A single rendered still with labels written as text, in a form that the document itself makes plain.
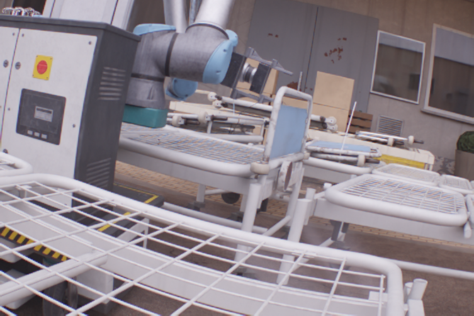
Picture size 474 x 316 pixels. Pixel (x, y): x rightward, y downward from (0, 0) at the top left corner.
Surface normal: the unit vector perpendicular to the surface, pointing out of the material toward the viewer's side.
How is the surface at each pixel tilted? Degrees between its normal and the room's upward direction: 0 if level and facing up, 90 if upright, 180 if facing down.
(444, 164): 90
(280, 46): 90
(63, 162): 90
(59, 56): 90
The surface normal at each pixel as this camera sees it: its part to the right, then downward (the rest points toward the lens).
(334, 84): -0.14, 0.03
